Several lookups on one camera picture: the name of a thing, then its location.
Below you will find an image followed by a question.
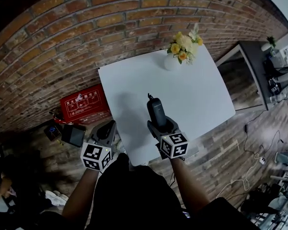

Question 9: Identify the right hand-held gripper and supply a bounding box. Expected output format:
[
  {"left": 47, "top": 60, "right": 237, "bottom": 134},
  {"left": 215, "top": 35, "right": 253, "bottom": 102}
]
[{"left": 147, "top": 118, "right": 190, "bottom": 161}]

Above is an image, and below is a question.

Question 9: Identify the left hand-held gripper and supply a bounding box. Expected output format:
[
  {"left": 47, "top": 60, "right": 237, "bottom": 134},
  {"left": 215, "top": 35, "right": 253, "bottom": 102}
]
[{"left": 81, "top": 120, "right": 118, "bottom": 173}]

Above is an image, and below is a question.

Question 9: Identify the person's right forearm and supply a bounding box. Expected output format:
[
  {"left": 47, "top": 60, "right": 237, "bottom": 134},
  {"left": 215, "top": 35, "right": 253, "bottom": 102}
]
[{"left": 168, "top": 156, "right": 211, "bottom": 217}]

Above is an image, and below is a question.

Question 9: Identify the person's left forearm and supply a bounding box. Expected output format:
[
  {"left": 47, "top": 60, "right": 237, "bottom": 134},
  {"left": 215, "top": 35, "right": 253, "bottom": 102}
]
[{"left": 61, "top": 167, "right": 102, "bottom": 226}]

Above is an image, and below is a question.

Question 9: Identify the white square table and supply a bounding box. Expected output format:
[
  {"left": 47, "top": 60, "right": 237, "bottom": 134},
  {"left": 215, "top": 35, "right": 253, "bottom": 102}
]
[{"left": 97, "top": 44, "right": 237, "bottom": 167}]

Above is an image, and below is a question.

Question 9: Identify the person's white left shoe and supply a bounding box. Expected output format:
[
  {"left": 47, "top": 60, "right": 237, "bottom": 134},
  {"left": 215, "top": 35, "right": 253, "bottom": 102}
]
[{"left": 116, "top": 139, "right": 127, "bottom": 153}]

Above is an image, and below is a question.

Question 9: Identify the black square case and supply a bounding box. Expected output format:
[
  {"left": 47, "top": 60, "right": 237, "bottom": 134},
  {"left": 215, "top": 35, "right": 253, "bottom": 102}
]
[{"left": 61, "top": 124, "right": 86, "bottom": 148}]

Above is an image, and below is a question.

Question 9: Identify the red fire equipment box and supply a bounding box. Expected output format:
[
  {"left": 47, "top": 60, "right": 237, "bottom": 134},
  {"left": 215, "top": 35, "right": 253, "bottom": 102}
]
[{"left": 60, "top": 83, "right": 111, "bottom": 125}]

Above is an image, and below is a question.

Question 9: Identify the small wooden box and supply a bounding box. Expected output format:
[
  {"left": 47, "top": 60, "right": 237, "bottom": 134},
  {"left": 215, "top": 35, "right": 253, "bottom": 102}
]
[{"left": 43, "top": 125, "right": 63, "bottom": 142}]

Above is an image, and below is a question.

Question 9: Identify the white vase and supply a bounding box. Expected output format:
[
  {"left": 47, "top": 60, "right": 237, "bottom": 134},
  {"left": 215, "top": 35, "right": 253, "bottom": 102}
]
[{"left": 163, "top": 52, "right": 183, "bottom": 71}]

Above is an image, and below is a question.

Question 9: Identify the person's black clothing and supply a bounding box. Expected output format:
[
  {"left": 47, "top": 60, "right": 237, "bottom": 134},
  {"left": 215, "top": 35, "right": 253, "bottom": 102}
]
[{"left": 37, "top": 152, "right": 261, "bottom": 230}]

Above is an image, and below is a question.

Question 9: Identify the yellow flower bouquet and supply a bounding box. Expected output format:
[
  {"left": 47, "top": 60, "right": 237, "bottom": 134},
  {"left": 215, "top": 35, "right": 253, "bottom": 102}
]
[{"left": 166, "top": 23, "right": 204, "bottom": 65}]

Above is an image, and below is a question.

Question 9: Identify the grey side table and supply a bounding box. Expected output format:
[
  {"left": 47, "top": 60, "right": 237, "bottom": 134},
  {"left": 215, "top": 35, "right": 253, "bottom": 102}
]
[{"left": 215, "top": 40, "right": 270, "bottom": 112}]

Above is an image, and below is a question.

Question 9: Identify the small potted plant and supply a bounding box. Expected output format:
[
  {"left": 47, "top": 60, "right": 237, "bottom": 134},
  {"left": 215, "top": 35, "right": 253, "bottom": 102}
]
[{"left": 261, "top": 35, "right": 277, "bottom": 53}]

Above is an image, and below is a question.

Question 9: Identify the white cable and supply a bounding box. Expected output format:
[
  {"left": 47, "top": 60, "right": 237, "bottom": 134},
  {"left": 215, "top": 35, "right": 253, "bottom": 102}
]
[{"left": 215, "top": 153, "right": 262, "bottom": 199}]

